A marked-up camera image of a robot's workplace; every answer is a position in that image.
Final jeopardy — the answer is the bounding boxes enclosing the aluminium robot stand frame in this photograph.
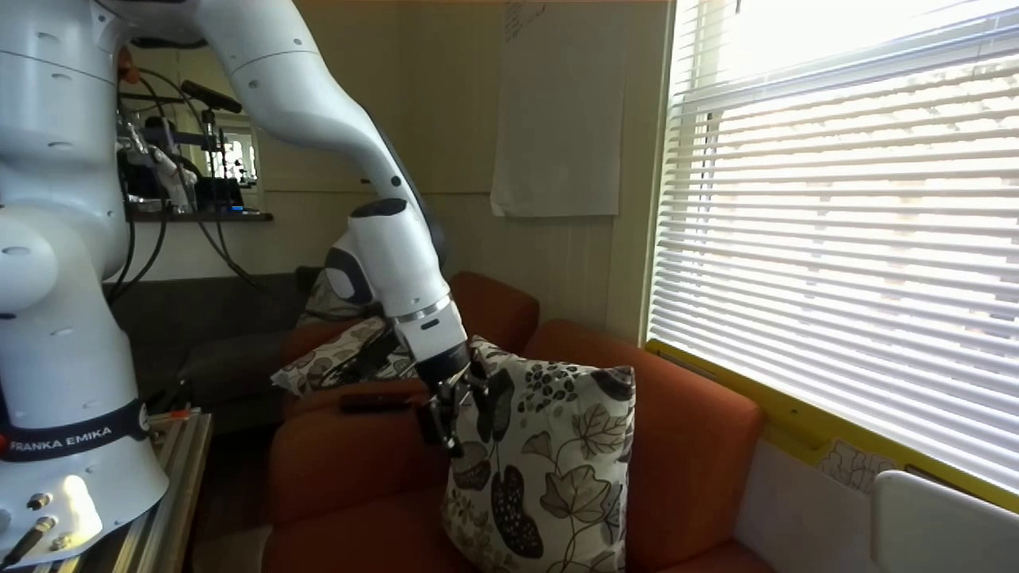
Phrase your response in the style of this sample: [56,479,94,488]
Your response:
[59,406,215,573]

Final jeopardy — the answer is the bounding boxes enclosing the cluttered wall shelf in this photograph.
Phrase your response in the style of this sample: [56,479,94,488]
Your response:
[135,69,257,221]

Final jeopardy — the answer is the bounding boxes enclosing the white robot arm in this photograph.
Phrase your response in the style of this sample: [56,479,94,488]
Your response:
[0,0,470,568]

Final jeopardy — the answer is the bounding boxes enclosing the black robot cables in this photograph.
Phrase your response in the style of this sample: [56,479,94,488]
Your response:
[106,61,266,311]

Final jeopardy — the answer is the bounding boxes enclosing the black remote control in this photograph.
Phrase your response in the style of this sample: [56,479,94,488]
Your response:
[338,394,427,415]

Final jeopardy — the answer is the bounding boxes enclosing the white board under window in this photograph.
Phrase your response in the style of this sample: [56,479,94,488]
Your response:
[736,442,1019,573]

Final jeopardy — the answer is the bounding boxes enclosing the yellow window sill strip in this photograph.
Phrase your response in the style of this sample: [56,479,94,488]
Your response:
[646,341,1019,510]

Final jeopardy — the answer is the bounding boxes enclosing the white window blinds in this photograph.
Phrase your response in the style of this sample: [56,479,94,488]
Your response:
[646,0,1019,491]

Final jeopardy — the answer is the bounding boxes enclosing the orange right armchair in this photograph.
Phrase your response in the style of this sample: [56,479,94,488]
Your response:
[262,320,769,573]

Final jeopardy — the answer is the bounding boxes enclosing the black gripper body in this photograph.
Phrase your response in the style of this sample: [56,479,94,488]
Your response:
[418,348,494,435]

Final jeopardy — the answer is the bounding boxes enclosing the floral pillow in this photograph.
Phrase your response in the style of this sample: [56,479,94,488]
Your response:
[441,336,635,573]
[269,317,412,394]

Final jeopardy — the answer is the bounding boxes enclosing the white paper sheet on wall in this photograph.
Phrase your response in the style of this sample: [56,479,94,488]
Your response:
[491,0,624,216]

